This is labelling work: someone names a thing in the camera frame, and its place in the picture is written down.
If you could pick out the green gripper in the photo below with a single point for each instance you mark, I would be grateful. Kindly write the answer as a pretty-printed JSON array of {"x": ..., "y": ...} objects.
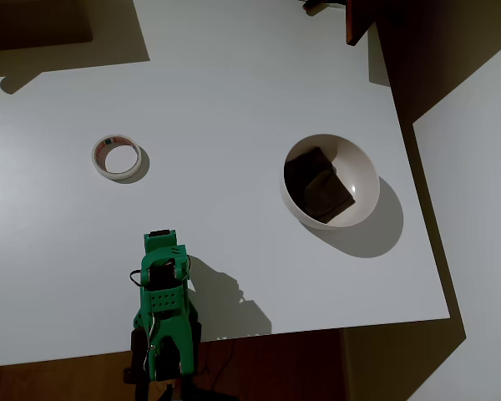
[{"x": 160, "y": 238}]

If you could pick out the white tape roll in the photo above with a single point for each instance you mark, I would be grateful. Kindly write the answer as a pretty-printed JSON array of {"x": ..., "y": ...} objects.
[{"x": 117, "y": 175}]

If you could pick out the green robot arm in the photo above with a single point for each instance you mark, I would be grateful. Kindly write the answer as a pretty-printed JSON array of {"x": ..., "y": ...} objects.
[{"x": 169, "y": 298}]

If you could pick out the dark folded cloth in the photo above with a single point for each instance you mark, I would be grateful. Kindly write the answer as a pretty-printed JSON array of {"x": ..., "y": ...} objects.
[{"x": 319, "y": 184}]

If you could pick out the white bowl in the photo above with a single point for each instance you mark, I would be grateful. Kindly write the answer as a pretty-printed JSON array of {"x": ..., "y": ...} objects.
[{"x": 361, "y": 167}]

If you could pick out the brown wooden plank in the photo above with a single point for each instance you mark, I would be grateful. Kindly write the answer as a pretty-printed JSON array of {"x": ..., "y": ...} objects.
[{"x": 357, "y": 21}]

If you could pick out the black camera stand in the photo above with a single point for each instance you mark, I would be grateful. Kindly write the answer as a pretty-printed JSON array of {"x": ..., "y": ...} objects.
[{"x": 317, "y": 4}]

